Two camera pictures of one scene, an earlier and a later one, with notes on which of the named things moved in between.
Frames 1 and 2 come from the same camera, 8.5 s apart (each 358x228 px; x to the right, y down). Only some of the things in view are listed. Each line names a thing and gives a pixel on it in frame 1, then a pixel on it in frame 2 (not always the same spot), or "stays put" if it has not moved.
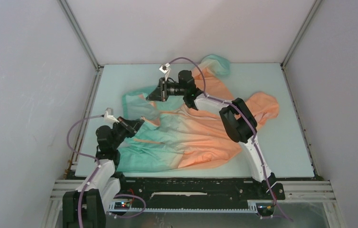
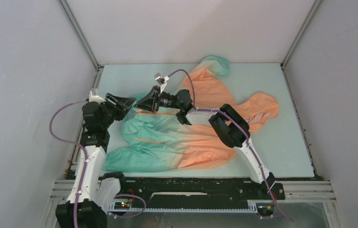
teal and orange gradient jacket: (174, 137) stays put
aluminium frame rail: (322, 191) stays put
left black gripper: (131, 127) to (122, 107)
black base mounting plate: (197, 192) stays put
